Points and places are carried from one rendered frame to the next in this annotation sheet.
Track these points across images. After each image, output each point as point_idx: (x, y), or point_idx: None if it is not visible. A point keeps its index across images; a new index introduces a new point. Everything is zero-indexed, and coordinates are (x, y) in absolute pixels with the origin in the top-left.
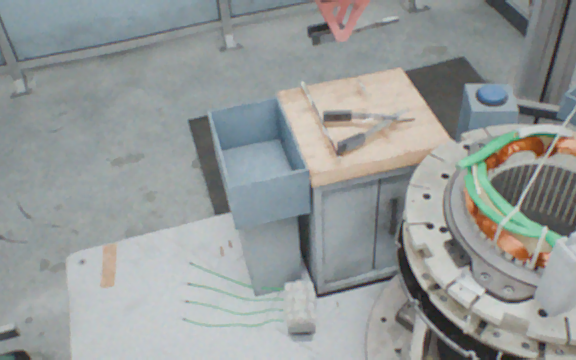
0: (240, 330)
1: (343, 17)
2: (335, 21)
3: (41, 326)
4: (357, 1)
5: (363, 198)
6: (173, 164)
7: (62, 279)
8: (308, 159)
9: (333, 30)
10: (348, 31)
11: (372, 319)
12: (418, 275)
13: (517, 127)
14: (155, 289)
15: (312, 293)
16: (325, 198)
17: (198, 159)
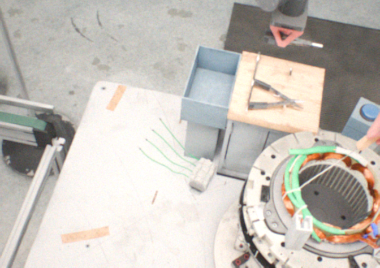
0: (165, 169)
1: (289, 32)
2: (278, 36)
3: (77, 100)
4: (292, 32)
5: (257, 135)
6: (208, 31)
7: (102, 76)
8: (232, 102)
9: (276, 39)
10: (285, 43)
11: (236, 201)
12: (244, 194)
13: (354, 143)
14: (133, 124)
15: (212, 171)
16: (234, 126)
17: (226, 35)
